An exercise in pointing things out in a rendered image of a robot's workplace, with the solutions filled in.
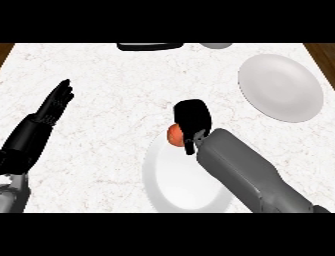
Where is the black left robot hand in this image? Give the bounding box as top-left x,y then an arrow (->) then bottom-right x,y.
0,78 -> 76,177

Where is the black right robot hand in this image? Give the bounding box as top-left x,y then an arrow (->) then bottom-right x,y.
173,98 -> 213,156

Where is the orange squash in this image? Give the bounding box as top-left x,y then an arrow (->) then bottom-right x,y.
166,123 -> 188,148

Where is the white matte plate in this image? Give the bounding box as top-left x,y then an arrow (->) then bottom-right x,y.
237,53 -> 326,124

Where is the white glossy plate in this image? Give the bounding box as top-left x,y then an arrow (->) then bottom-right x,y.
142,132 -> 236,214

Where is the grey round object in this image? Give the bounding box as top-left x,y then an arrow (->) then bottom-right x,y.
199,42 -> 236,50

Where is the black flat appliance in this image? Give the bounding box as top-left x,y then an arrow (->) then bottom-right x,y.
116,42 -> 185,52

